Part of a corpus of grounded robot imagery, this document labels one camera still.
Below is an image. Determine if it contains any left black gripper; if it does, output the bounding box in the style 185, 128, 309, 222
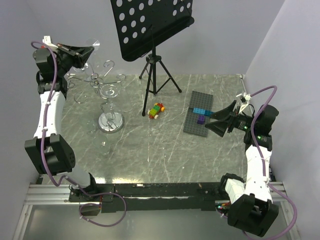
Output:
55, 43, 94, 77

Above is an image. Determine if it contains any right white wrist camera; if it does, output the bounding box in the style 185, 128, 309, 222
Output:
236, 92, 252, 114

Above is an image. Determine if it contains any clear glass beside rack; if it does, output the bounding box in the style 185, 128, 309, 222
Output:
84, 120, 97, 135

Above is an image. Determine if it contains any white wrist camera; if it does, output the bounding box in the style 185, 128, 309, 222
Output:
42, 35, 58, 49
236, 92, 252, 114

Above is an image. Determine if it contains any black perforated music stand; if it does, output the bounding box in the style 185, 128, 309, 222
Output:
110, 0, 195, 116

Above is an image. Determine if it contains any grey lego baseplate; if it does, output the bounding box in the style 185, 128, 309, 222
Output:
183, 90, 214, 137

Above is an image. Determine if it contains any purple cable loop under rail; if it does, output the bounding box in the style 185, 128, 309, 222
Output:
78, 192, 128, 229

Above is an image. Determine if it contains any colourful lego toy car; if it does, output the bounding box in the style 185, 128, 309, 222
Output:
147, 103, 166, 120

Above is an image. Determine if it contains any blue lego brick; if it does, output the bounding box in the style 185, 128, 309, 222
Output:
192, 107, 215, 117

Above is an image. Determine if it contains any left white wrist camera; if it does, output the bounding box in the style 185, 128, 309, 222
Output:
42, 35, 58, 49

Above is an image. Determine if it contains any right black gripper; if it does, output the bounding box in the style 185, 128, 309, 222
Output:
204, 100, 257, 138

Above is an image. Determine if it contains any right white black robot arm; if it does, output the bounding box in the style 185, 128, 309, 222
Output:
205, 100, 279, 237

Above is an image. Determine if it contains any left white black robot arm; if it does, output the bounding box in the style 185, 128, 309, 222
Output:
24, 43, 99, 201

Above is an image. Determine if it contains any purple lego brick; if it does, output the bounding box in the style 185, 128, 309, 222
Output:
196, 114, 206, 125

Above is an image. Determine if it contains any chrome wine glass rack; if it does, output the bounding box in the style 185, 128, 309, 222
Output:
67, 60, 125, 134

